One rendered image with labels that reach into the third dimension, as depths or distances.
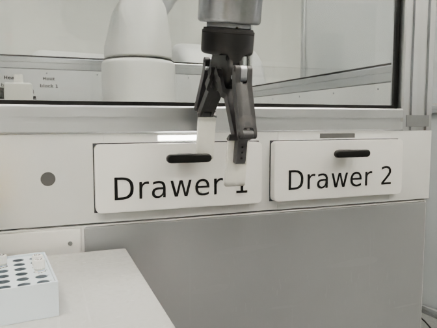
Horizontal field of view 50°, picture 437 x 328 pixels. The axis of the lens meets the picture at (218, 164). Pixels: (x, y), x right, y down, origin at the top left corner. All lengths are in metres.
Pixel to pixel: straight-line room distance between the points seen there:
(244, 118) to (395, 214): 0.52
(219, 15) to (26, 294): 0.41
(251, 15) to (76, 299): 0.42
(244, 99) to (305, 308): 0.49
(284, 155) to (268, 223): 0.13
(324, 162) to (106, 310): 0.52
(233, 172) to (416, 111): 0.52
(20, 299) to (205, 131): 0.39
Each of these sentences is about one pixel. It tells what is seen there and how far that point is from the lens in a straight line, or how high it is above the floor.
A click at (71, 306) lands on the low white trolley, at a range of 0.56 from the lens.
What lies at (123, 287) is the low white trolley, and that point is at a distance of 0.61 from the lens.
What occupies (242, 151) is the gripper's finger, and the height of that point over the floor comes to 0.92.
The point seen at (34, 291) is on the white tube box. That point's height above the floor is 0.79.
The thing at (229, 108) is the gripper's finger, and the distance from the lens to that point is 0.64.
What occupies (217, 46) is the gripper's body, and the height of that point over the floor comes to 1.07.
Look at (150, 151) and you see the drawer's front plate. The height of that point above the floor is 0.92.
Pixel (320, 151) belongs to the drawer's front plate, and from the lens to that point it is 0.89.
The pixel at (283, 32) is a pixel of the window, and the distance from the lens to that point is 0.90.
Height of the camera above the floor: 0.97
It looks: 5 degrees down
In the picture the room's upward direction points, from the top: straight up
